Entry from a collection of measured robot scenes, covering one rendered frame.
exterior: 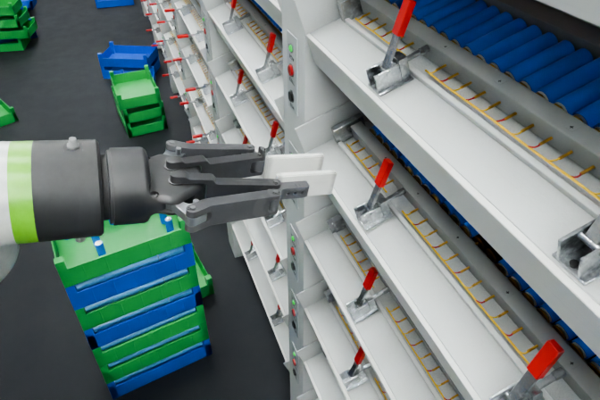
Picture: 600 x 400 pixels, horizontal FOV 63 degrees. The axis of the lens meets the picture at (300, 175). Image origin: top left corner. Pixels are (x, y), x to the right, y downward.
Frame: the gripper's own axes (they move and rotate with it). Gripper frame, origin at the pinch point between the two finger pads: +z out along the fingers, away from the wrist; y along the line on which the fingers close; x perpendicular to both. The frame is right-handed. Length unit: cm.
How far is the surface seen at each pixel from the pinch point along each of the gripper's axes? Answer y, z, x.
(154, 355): -49, -8, -94
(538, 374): 27.6, 10.4, -1.5
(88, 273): -48, -23, -58
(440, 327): 17.4, 10.4, -7.8
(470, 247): 12.5, 15.5, -2.1
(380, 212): 1.4, 11.6, -5.6
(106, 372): -47, -20, -95
